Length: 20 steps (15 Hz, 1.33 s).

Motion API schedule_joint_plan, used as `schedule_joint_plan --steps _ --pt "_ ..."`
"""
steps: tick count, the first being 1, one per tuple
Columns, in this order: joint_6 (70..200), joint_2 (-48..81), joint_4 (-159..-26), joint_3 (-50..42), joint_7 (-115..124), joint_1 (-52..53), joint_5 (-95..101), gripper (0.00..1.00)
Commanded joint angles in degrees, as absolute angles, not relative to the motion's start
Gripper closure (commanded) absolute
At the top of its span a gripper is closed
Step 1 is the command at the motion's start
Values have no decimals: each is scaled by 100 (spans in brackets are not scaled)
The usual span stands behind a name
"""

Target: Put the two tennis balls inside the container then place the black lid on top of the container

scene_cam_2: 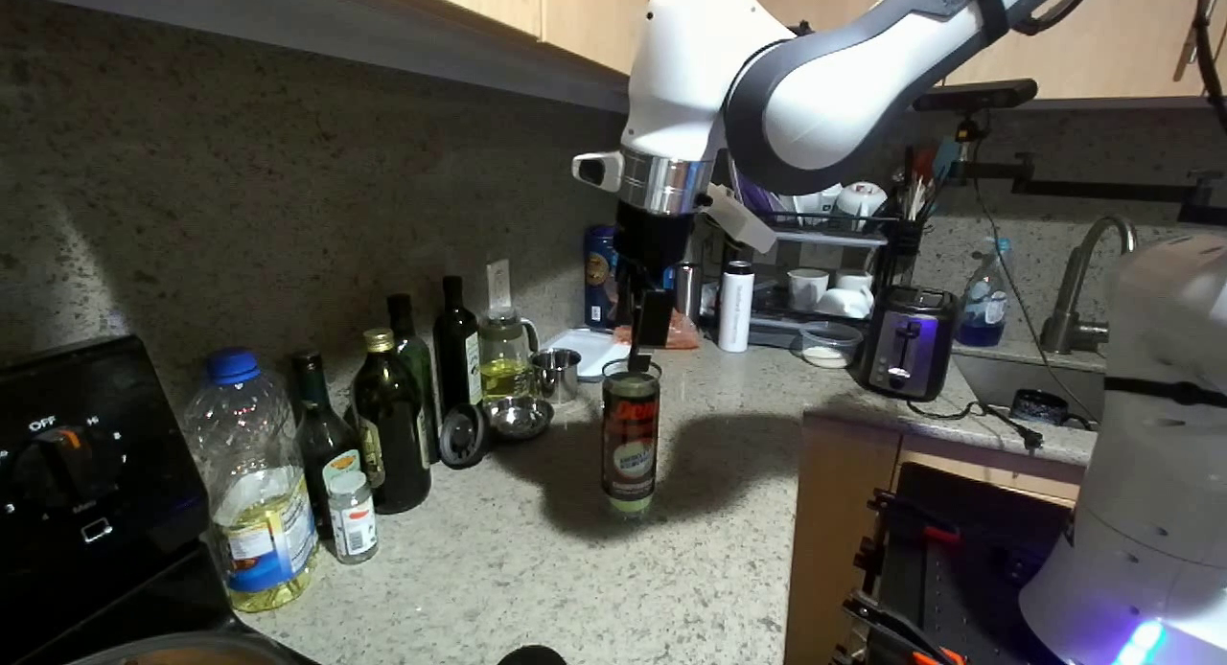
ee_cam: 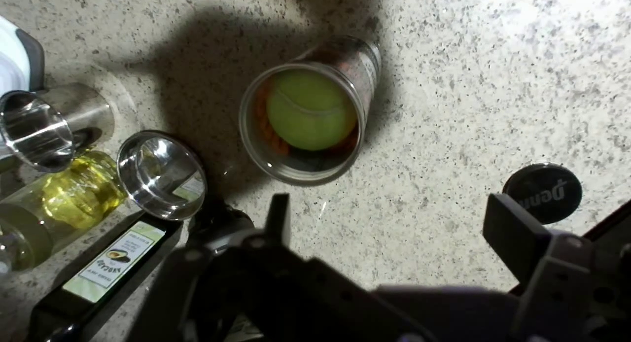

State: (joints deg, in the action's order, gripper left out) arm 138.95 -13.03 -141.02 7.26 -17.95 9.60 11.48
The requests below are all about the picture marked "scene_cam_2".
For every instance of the black stove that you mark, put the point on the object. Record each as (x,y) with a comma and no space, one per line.
(96,550)

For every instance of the row of white cups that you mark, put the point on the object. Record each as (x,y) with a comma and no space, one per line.
(848,200)

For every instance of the black utensil holder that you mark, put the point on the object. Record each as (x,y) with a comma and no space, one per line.
(911,234)

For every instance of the frying pan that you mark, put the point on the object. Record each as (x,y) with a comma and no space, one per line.
(192,650)

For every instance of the tall dark glass bottle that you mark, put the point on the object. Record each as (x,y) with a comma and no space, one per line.
(457,349)

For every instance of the white mug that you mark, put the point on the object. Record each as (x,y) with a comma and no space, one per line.
(806,289)

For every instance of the small steel bowl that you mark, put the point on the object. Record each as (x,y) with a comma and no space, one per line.
(519,418)

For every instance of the stove knob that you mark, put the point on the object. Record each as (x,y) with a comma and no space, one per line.
(65,464)

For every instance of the orange sponge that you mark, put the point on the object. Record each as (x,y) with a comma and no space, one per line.
(683,332)

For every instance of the small steel cup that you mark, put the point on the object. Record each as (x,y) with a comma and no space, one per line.
(556,376)

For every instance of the blue-capped plastic oil bottle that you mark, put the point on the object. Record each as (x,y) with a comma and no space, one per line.
(254,493)

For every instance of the white bottle with black cap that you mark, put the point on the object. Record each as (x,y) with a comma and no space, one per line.
(735,310)

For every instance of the steel tap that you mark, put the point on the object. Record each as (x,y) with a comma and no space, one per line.
(1069,301)

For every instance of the dish rack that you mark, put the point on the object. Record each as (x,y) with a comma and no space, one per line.
(834,234)

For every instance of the glass oil cruet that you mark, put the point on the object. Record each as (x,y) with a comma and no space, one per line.
(504,358)

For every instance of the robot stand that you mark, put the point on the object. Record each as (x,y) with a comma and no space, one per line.
(959,569)

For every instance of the blue canister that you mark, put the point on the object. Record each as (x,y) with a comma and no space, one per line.
(599,277)

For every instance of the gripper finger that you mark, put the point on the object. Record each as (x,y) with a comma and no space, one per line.
(656,318)
(625,291)

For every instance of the clear plastic food container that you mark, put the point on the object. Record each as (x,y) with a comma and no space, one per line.
(830,347)

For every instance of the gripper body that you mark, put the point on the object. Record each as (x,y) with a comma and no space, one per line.
(654,236)

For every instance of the wall socket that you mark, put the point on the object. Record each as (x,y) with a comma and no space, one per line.
(498,284)

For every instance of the sink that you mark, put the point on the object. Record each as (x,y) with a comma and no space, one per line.
(1026,373)

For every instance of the wooden wall cabinets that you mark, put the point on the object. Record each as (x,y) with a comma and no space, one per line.
(479,13)

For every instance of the clear tennis ball can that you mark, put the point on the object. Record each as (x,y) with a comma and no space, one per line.
(630,445)

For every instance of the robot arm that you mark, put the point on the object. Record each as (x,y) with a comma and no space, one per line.
(844,100)

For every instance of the blue dish soap bottle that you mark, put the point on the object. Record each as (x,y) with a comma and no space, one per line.
(983,310)

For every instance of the small spice jar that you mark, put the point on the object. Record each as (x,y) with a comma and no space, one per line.
(352,521)

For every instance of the black round lid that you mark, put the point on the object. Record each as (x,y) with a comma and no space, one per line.
(464,437)

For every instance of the gold-capped olive oil bottle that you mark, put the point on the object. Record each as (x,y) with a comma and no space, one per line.
(391,425)

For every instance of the black toaster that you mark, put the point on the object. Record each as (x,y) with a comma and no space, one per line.
(906,344)

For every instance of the green glass bottle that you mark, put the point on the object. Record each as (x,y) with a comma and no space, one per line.
(414,354)

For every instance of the dark bottle with label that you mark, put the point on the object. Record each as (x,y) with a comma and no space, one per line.
(324,445)

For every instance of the white cutting board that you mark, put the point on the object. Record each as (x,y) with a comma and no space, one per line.
(585,351)

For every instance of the camera on mount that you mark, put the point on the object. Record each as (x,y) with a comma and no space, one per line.
(978,97)

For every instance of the steel tumbler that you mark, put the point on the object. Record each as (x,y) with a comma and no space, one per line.
(687,291)

